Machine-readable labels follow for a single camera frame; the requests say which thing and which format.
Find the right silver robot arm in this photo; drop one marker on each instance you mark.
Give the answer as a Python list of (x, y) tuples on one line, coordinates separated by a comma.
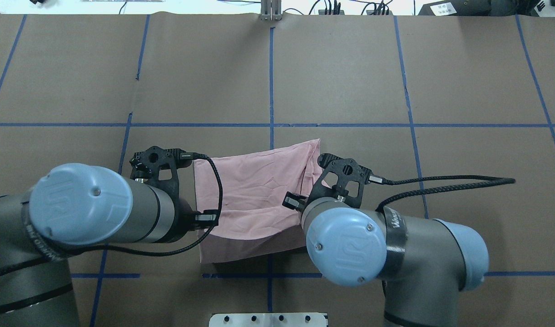
[(423, 264)]

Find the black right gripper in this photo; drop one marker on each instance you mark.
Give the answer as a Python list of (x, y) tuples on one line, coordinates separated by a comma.
[(290, 200)]

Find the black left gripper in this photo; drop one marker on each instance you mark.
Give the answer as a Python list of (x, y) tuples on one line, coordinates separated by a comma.
[(185, 221)]

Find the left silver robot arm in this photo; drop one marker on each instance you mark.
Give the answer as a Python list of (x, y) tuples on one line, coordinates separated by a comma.
[(76, 209)]

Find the black box with label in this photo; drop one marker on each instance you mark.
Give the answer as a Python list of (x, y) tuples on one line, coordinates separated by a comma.
[(456, 8)]

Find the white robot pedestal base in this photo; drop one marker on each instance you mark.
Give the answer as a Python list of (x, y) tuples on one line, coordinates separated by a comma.
[(268, 319)]

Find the pink Snoopy t-shirt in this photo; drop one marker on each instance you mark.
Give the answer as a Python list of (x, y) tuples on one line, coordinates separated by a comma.
[(253, 220)]

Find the aluminium frame post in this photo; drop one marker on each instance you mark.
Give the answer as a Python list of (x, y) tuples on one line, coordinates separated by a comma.
[(271, 10)]

